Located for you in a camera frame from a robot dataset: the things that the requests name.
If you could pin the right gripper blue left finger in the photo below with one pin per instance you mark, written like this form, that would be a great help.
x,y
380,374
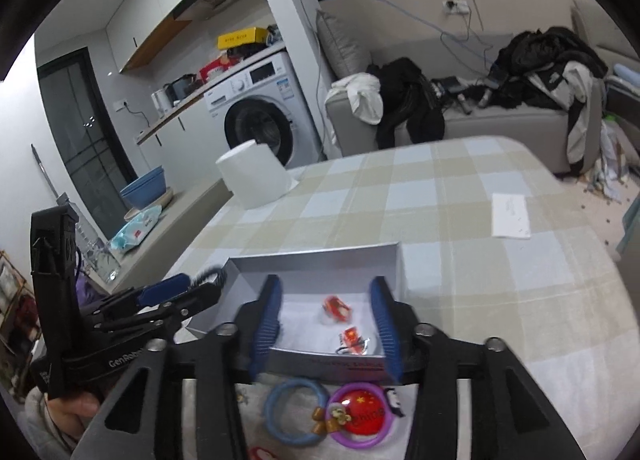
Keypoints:
x,y
266,325

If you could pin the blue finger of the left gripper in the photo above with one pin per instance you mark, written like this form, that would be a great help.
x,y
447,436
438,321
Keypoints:
x,y
173,313
164,291

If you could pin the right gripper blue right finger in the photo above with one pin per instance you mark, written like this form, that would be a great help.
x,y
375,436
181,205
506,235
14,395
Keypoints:
x,y
383,306

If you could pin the red hair clip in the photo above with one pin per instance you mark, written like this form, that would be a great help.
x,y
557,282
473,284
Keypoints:
x,y
336,311

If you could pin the red white small charm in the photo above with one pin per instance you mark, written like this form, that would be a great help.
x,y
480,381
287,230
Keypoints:
x,y
352,342

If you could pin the light blue bangle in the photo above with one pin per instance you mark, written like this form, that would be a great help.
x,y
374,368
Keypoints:
x,y
294,412

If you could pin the purple bangle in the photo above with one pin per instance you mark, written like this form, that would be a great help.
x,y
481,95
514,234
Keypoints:
x,y
350,441

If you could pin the red China badge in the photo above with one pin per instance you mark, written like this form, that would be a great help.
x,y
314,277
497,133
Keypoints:
x,y
361,413

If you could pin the person's left hand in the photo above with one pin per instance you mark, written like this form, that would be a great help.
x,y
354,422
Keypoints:
x,y
68,413

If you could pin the grey cardboard box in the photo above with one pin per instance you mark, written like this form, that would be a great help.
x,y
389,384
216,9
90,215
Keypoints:
x,y
306,345

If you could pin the wet wipes pack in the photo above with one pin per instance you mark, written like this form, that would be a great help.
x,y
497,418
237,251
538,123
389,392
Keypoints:
x,y
136,230

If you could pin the clear water bottle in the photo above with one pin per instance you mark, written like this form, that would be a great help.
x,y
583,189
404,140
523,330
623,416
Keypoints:
x,y
94,250

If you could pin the beige side bench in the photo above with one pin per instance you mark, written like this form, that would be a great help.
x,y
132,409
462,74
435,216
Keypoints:
x,y
185,217

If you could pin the blue plastic basin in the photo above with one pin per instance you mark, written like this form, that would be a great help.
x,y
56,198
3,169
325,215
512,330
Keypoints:
x,y
145,189

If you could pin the checked tablecloth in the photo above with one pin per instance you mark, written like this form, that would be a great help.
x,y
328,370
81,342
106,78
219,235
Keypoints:
x,y
557,298

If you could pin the white paper roll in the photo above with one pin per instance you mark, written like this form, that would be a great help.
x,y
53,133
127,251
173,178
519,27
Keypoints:
x,y
254,175

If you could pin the white paper slip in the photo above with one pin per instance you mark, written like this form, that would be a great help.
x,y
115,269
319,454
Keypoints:
x,y
509,216

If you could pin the white kettle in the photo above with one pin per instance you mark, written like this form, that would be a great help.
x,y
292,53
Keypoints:
x,y
161,102

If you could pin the black garment on sofa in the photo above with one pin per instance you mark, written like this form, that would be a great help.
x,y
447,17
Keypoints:
x,y
408,98

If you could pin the white washing machine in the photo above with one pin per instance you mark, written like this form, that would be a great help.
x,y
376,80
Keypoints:
x,y
264,102

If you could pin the white garment on sofa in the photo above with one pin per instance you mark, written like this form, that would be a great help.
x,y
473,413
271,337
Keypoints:
x,y
363,91

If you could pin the grey sofa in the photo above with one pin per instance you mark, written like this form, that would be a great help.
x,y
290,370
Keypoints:
x,y
565,138

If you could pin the pile of dark jackets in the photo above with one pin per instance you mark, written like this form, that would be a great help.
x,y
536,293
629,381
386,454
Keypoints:
x,y
531,66

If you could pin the grey pillow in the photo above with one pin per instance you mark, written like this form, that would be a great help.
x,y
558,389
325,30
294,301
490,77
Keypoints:
x,y
345,54

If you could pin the yellow box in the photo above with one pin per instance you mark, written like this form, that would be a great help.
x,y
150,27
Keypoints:
x,y
241,37

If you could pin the wall power outlet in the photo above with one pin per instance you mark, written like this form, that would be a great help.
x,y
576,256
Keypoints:
x,y
456,7

